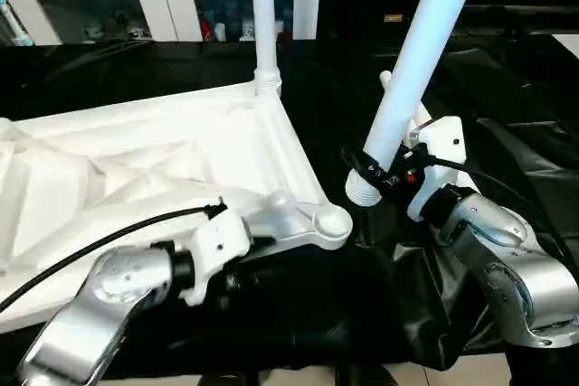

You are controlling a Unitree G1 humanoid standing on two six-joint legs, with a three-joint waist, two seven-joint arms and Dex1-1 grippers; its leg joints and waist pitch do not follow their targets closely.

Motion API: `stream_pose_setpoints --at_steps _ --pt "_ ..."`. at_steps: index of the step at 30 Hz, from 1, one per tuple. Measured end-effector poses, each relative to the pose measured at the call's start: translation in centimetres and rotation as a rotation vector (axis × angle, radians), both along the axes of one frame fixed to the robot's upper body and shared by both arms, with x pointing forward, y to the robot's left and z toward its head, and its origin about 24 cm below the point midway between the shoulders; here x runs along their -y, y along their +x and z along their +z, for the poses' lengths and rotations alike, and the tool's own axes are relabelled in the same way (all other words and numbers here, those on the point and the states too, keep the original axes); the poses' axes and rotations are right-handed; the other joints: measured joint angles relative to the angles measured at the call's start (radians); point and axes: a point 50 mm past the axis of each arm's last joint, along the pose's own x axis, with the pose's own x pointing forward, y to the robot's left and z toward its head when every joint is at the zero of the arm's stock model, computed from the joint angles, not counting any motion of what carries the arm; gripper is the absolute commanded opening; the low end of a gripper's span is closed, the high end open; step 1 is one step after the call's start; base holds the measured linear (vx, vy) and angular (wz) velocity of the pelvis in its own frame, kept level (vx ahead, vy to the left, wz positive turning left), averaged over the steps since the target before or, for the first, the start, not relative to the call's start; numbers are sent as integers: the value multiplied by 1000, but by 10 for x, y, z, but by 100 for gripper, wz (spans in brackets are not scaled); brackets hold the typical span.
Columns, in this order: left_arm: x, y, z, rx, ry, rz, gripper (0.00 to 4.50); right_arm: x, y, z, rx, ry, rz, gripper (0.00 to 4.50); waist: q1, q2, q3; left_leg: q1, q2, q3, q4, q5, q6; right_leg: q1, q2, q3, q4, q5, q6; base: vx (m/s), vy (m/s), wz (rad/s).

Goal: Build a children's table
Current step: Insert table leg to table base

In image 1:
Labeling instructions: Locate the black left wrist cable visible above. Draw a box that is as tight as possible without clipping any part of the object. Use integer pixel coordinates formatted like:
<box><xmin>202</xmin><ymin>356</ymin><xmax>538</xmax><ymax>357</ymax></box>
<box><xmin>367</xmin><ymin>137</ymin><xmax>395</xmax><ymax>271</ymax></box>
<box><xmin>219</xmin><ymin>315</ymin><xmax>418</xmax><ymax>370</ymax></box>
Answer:
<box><xmin>0</xmin><ymin>200</ymin><xmax>229</xmax><ymax>316</ymax></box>

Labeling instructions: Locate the white plastic table leg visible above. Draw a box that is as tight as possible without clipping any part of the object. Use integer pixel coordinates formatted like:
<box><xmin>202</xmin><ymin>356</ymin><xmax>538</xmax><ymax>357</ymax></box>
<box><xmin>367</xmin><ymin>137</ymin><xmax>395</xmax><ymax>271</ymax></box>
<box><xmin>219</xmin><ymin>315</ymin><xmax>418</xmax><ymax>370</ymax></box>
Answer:
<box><xmin>345</xmin><ymin>0</ymin><xmax>488</xmax><ymax>211</ymax></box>
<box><xmin>251</xmin><ymin>0</ymin><xmax>282</xmax><ymax>98</ymax></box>
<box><xmin>377</xmin><ymin>70</ymin><xmax>433</xmax><ymax>132</ymax></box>

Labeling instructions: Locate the white flat board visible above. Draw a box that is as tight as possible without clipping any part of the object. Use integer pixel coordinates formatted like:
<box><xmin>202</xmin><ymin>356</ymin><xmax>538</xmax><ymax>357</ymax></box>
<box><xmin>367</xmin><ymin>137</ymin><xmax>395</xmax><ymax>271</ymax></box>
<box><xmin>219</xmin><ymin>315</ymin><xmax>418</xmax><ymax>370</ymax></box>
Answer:
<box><xmin>559</xmin><ymin>33</ymin><xmax>579</xmax><ymax>57</ymax></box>

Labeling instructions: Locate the black plastic mat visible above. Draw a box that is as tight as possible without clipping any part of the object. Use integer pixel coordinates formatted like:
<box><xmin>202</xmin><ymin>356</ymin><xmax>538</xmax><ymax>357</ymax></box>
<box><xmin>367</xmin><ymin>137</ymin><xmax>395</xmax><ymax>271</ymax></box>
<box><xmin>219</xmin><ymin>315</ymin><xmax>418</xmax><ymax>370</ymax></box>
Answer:
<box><xmin>0</xmin><ymin>35</ymin><xmax>579</xmax><ymax>378</ymax></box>

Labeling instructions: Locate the white plastic table top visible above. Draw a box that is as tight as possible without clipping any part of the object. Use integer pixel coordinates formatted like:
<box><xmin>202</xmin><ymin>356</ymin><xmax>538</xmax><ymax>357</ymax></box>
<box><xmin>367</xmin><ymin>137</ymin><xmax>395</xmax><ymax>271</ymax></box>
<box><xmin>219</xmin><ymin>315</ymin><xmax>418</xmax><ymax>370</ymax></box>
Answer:
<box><xmin>0</xmin><ymin>79</ymin><xmax>354</xmax><ymax>334</ymax></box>

